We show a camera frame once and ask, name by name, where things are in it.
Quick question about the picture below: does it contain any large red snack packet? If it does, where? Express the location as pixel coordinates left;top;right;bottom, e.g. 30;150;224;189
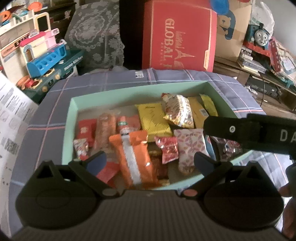
96;162;120;188

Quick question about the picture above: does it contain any pink blue snack packet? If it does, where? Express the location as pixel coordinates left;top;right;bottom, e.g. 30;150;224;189
205;135;216;161

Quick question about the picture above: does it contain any white pink floral packet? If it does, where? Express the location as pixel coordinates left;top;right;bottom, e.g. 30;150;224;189
174;128;209;175

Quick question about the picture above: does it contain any small red snack packet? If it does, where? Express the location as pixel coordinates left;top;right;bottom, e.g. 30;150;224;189
76;118;97;148

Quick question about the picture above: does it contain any orange silver snack bar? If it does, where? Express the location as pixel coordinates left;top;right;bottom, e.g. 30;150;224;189
109;130;159;189

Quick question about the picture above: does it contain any long yellow snack bar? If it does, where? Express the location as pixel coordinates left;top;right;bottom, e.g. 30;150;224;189
188;97;209;128

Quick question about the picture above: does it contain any mint green cardboard box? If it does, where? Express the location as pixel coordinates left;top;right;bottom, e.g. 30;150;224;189
61;81;255;191

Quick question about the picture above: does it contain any yellow snack packet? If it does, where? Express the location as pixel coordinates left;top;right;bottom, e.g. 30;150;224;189
136;102;173;142

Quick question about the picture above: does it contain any person's right hand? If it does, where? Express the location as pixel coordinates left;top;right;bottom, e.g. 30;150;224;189
278;180;296;239

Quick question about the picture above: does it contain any orange sausage snack packet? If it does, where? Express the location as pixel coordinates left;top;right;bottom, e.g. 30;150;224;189
94;112;116;154

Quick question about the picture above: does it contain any plaid blue grey bedsheet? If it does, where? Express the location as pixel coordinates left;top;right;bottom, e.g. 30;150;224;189
8;68;290;235

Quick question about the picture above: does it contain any yellow green small packet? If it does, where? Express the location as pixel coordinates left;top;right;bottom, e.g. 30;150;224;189
200;94;218;116

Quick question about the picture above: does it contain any orange red sausage packet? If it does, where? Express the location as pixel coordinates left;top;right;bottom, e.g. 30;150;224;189
116;114;141;135

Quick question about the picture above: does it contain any gold orange crinkled snack bag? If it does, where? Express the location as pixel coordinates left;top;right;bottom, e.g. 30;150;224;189
162;93;194;128

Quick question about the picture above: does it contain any Thomas train toy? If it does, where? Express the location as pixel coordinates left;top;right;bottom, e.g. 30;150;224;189
243;23;271;57

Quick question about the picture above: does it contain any white printed instruction sheet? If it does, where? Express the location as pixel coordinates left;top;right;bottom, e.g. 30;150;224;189
1;73;38;236

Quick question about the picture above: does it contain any teal Home Kitchen box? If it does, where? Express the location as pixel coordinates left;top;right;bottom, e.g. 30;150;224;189
23;50;84;104

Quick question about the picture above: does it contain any blue toy rack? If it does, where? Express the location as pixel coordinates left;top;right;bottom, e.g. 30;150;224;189
27;43;67;78

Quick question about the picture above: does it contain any brown bear cardboard box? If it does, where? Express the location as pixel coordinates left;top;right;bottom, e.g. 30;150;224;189
215;0;252;62

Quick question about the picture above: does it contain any red Global cardboard box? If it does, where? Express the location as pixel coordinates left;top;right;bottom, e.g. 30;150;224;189
142;1;217;72

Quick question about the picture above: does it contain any toy kitchen playset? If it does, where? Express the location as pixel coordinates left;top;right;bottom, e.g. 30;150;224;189
1;1;66;89

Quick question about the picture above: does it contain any grey lace cushion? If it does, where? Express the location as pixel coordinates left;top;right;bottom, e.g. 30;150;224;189
65;1;125;75

